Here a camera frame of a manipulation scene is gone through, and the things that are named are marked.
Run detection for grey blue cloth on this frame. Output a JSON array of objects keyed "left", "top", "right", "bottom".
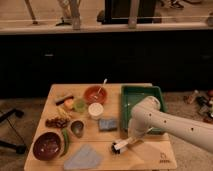
[{"left": 63, "top": 144, "right": 103, "bottom": 171}]

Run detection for orange fruit toy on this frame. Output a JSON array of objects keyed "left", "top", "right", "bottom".
[{"left": 64, "top": 99, "right": 74, "bottom": 110}]

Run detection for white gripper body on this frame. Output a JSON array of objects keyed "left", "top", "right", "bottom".
[{"left": 128, "top": 119, "right": 151, "bottom": 142}]

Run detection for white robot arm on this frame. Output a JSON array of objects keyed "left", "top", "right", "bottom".
[{"left": 128, "top": 96, "right": 213, "bottom": 153}]

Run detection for white spoon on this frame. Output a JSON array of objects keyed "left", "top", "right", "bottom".
[{"left": 94, "top": 78, "right": 108, "bottom": 99}]

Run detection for dark red bowl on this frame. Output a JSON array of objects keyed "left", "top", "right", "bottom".
[{"left": 33, "top": 132, "right": 61, "bottom": 161}]

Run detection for dark red grapes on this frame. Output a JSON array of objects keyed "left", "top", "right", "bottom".
[{"left": 45, "top": 117, "right": 69, "bottom": 129}]

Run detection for orange bowl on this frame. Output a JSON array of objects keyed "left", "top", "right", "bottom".
[{"left": 83, "top": 86, "right": 107, "bottom": 104}]

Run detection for dark brown eraser block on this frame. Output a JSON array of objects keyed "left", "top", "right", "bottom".
[{"left": 55, "top": 95, "right": 74, "bottom": 106}]

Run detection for green plastic tray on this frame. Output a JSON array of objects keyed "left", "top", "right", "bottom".
[{"left": 121, "top": 85, "right": 166, "bottom": 131}]

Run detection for blue sponge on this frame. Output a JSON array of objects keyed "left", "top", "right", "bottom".
[{"left": 98, "top": 119, "right": 117, "bottom": 131}]

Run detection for yellow corn toy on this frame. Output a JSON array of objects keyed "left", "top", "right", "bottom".
[{"left": 57, "top": 107, "right": 72, "bottom": 120}]

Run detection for light green cup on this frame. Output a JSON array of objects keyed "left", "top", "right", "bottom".
[{"left": 73, "top": 99, "right": 86, "bottom": 113}]

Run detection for white round container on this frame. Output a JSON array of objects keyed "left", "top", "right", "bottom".
[{"left": 88, "top": 103, "right": 104, "bottom": 120}]

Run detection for black chair base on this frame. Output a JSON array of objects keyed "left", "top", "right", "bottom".
[{"left": 0, "top": 108, "right": 28, "bottom": 155}]

